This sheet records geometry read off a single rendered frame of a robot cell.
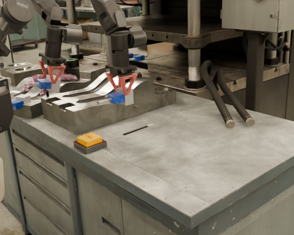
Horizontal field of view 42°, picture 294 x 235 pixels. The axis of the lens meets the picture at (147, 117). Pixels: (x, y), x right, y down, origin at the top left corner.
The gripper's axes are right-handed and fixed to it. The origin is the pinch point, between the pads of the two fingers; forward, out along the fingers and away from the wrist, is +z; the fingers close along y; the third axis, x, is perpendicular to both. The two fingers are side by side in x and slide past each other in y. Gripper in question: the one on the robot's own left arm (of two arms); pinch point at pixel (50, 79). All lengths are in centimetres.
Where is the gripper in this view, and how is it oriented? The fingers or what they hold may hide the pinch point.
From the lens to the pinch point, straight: 150.6
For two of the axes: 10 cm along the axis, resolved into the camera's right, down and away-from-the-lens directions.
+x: -7.6, 1.0, -6.4
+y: -6.3, -3.7, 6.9
